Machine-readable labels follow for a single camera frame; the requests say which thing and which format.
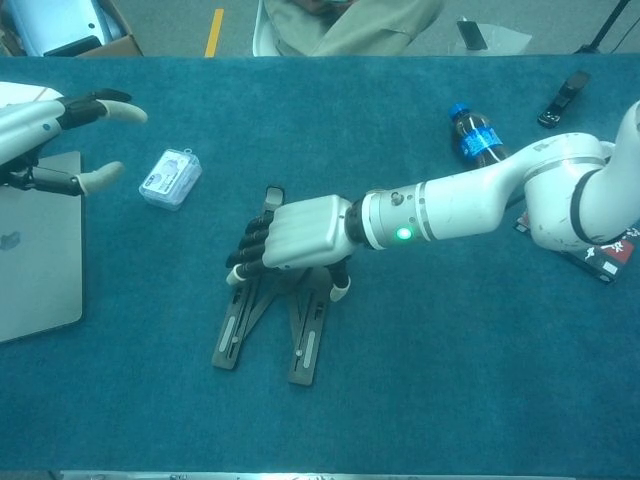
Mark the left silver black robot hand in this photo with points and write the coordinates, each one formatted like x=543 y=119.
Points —
x=25 y=125

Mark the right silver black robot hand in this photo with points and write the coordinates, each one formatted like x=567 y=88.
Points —
x=305 y=230

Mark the black folding laptop stand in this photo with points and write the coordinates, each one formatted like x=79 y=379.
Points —
x=305 y=350

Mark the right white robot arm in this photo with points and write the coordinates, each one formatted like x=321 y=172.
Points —
x=475 y=200

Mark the silver closed laptop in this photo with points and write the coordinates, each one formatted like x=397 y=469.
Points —
x=40 y=260

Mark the dark metal support rod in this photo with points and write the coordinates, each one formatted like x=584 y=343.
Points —
x=605 y=27

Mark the light grey flat device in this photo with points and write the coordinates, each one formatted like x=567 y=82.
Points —
x=55 y=20

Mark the brown cardboard box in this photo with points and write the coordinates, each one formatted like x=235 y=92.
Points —
x=122 y=46

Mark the small clear plastic case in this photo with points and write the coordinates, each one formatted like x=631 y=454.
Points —
x=170 y=180

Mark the cola bottle with blue label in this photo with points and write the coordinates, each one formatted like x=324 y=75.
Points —
x=472 y=140

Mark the seated person in beige clothes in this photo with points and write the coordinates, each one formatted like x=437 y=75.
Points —
x=360 y=30

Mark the black smartphone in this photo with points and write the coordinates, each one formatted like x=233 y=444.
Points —
x=472 y=35

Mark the black handheld device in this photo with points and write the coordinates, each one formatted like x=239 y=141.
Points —
x=560 y=102

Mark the red black printed box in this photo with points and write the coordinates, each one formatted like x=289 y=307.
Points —
x=607 y=260

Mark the aluminium frame rail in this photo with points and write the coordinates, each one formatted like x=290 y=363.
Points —
x=300 y=475

